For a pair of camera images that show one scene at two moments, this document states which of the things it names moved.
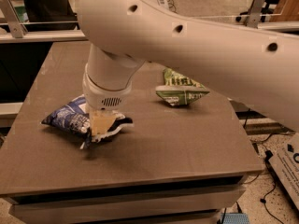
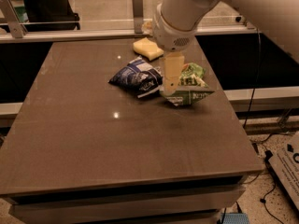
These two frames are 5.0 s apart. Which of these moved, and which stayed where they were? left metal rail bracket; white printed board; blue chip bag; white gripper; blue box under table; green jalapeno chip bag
Moved: blue chip bag; white gripper
Stayed: green jalapeno chip bag; blue box under table; white printed board; left metal rail bracket
